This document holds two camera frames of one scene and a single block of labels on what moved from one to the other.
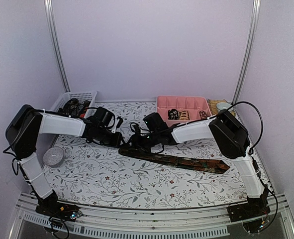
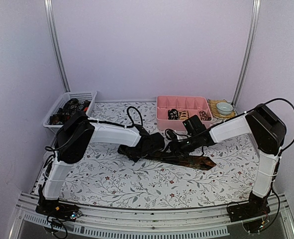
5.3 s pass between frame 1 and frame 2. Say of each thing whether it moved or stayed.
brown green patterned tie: moved
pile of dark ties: stayed
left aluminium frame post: stayed
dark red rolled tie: stayed
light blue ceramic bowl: stayed
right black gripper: moved
